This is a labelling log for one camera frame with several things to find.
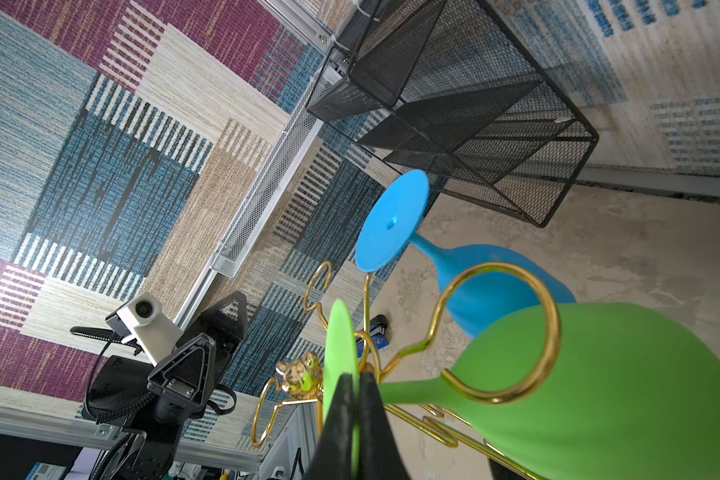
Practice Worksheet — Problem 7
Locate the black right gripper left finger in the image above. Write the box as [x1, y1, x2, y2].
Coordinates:
[304, 374, 359, 480]

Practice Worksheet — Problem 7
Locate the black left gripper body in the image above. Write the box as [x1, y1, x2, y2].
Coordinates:
[129, 359, 237, 447]

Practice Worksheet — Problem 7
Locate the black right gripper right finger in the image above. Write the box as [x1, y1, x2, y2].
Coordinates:
[357, 372, 410, 480]

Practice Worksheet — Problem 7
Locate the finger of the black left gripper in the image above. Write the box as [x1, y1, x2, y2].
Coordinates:
[176, 291, 249, 366]
[147, 334, 216, 423]

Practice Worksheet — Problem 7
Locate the blue wine glass back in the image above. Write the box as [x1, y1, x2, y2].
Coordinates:
[356, 170, 576, 338]

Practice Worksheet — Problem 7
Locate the green wine glass back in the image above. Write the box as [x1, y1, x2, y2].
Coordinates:
[322, 299, 720, 480]

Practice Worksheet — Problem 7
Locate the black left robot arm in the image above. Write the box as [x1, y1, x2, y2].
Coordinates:
[70, 291, 249, 479]

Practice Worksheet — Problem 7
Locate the black mesh shelf rack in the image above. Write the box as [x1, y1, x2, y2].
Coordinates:
[307, 1, 599, 228]

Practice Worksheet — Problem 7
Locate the blue object at left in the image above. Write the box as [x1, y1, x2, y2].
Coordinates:
[369, 314, 389, 350]

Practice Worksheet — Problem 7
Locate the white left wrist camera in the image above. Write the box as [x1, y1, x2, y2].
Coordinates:
[105, 292, 183, 366]

